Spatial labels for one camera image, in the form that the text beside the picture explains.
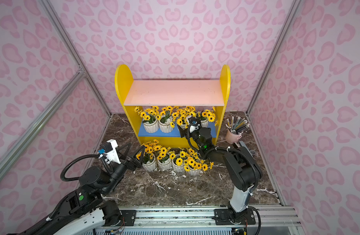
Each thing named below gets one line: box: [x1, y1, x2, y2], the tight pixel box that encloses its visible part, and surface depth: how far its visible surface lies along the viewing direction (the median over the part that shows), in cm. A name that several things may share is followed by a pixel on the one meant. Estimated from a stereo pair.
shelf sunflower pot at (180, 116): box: [170, 105, 197, 131], surface depth 83 cm
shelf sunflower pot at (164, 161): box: [156, 147, 172, 170], surface depth 87 cm
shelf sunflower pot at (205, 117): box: [196, 109, 216, 128], surface depth 85 cm
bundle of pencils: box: [225, 116, 250, 135], surface depth 98 cm
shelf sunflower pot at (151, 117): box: [134, 105, 161, 134], surface depth 86 cm
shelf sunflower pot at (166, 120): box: [158, 105, 174, 134], surface depth 88 cm
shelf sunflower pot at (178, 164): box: [172, 150, 186, 173], surface depth 82 cm
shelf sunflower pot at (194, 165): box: [183, 147, 215, 177], surface depth 80 cm
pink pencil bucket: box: [225, 129, 243, 144], surface depth 98 cm
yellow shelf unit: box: [114, 64, 232, 148], surface depth 84 cm
